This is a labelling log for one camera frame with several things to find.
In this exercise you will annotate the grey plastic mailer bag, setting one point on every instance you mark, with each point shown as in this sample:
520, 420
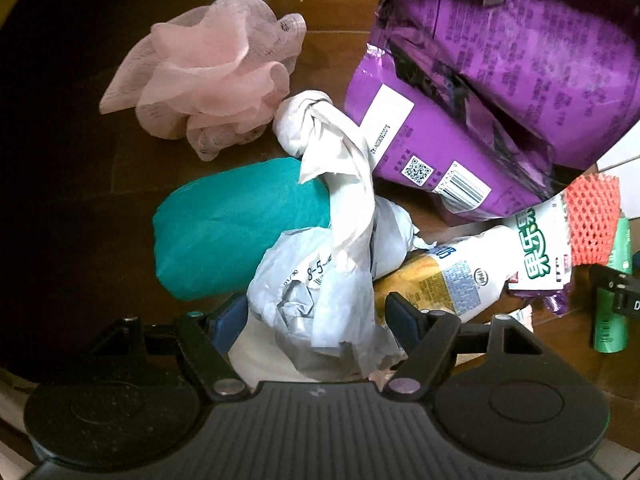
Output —
330, 260

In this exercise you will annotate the white pouch with green print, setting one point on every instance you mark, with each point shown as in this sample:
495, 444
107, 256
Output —
537, 245

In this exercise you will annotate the purple snack bag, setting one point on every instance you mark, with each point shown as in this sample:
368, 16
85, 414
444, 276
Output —
500, 85

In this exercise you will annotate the orange foam fruit net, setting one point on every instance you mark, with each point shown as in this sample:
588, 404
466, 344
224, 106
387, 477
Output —
592, 215

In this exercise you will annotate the white cabinet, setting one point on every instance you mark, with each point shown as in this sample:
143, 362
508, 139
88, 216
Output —
622, 157

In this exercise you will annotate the pink mesh bath sponge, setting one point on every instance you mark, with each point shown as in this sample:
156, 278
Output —
210, 70

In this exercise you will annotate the teal plastic bag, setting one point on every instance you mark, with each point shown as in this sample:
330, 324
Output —
235, 225

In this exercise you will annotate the yellow white snack wrapper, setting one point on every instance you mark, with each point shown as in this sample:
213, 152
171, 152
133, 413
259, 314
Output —
440, 280

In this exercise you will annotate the small purple wrapper scrap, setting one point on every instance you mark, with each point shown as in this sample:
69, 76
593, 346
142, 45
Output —
557, 304

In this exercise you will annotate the green cylindrical container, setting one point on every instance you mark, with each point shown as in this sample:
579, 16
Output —
611, 320

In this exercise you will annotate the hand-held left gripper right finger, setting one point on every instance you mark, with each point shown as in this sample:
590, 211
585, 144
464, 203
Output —
402, 321

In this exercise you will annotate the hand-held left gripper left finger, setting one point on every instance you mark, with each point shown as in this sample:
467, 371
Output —
231, 320

